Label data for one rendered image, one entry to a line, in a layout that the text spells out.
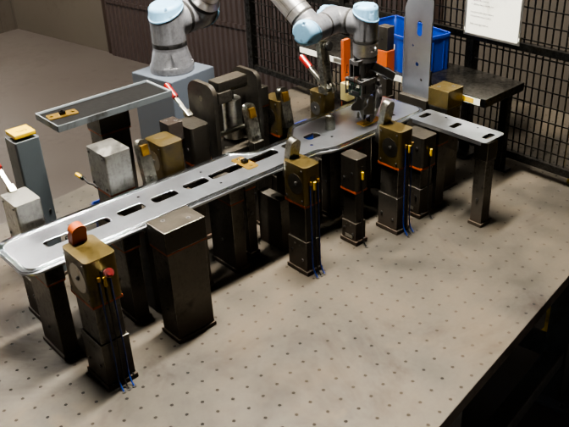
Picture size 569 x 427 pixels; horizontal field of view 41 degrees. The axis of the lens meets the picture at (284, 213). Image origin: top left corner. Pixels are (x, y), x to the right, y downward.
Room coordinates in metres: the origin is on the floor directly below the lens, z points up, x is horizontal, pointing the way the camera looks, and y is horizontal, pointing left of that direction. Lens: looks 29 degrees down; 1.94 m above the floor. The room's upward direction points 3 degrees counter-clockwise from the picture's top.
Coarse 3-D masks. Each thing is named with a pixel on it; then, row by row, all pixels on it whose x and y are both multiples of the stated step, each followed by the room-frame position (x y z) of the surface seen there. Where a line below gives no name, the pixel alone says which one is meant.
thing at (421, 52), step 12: (408, 0) 2.46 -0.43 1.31; (420, 0) 2.42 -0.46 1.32; (432, 0) 2.39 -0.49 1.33; (408, 12) 2.46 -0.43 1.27; (420, 12) 2.42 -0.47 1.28; (432, 12) 2.38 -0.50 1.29; (408, 24) 2.46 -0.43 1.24; (432, 24) 2.38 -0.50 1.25; (408, 36) 2.45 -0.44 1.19; (420, 36) 2.42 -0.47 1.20; (432, 36) 2.38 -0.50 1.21; (408, 48) 2.45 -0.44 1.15; (420, 48) 2.41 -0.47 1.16; (408, 60) 2.45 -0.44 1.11; (420, 60) 2.41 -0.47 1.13; (408, 72) 2.45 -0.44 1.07; (420, 72) 2.41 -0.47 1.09; (408, 84) 2.45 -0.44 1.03; (420, 84) 2.41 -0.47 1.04; (420, 96) 2.41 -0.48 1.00
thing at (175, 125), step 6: (162, 120) 2.07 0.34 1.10; (168, 120) 2.06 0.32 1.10; (174, 120) 2.06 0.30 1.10; (180, 120) 2.06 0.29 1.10; (162, 126) 2.06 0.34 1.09; (168, 126) 2.03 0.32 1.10; (174, 126) 2.04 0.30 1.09; (180, 126) 2.06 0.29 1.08; (168, 132) 2.03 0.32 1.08; (174, 132) 2.04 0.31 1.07; (180, 132) 2.06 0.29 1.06
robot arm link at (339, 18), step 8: (320, 8) 2.28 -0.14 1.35; (328, 8) 2.26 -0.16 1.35; (336, 8) 2.25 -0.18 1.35; (344, 8) 2.24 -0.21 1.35; (336, 16) 2.22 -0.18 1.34; (344, 16) 2.22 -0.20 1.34; (336, 24) 2.20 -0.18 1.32; (344, 24) 2.21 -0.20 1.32; (336, 32) 2.22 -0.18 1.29; (344, 32) 2.23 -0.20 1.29
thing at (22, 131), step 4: (12, 128) 1.92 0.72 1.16; (16, 128) 1.92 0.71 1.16; (20, 128) 1.92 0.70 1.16; (24, 128) 1.91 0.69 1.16; (28, 128) 1.91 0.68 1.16; (8, 132) 1.89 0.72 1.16; (12, 132) 1.89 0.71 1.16; (16, 132) 1.89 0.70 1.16; (20, 132) 1.89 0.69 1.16; (24, 132) 1.88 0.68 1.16; (28, 132) 1.89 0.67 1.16; (32, 132) 1.89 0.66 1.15; (12, 136) 1.87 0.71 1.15; (16, 136) 1.87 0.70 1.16; (20, 136) 1.87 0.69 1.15; (24, 136) 1.88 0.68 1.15
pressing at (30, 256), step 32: (320, 128) 2.19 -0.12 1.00; (352, 128) 2.17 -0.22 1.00; (224, 160) 1.99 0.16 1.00; (128, 192) 1.81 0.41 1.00; (160, 192) 1.81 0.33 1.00; (192, 192) 1.80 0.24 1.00; (224, 192) 1.80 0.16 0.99; (64, 224) 1.66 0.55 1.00; (128, 224) 1.65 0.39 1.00; (0, 256) 1.54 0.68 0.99; (32, 256) 1.52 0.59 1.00
